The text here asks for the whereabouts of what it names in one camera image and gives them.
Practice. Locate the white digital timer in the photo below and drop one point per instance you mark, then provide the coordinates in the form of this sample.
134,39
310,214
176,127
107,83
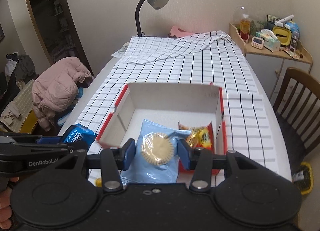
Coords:
257,42

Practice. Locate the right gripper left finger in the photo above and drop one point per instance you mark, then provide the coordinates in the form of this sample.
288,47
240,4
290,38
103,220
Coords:
112,161

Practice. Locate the orange liquid bottle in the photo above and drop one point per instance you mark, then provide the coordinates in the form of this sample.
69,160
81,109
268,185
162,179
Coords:
245,26

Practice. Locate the wooden corner shelf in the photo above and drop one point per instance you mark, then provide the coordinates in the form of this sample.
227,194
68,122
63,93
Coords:
270,67

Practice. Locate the white checkered tablecloth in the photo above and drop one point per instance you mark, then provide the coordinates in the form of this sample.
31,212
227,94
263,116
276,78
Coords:
219,61

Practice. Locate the dark blue snack bag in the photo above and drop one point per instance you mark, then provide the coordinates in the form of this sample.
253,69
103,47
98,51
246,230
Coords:
78,135

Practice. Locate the left hand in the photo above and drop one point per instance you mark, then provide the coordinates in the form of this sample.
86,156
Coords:
5,211

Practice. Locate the green tissue pack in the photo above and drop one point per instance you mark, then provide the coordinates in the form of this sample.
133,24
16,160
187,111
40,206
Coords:
271,42

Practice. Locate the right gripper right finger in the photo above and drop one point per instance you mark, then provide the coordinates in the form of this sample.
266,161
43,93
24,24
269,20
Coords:
200,160

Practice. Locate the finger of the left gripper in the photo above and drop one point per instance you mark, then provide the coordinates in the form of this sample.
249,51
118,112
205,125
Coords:
35,152

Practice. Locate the wooden chair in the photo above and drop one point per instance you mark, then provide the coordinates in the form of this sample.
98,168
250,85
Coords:
297,111

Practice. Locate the pink object behind cloth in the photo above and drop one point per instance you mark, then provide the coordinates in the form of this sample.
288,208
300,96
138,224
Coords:
177,32

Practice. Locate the yellow snack packet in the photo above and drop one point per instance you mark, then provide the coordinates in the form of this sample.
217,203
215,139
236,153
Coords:
98,182

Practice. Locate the light blue cookie bag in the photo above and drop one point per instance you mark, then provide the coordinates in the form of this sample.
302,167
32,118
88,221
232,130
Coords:
156,159

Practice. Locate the pink puffer jacket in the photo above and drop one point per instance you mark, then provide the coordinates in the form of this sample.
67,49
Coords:
56,88

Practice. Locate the yellow tissue box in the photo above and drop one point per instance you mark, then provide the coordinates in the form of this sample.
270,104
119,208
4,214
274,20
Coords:
283,34

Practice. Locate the red cardboard box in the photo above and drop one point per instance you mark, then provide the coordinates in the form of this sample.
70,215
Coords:
166,104

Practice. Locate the red yellow snack bag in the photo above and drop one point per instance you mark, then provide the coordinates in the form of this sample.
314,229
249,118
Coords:
200,137

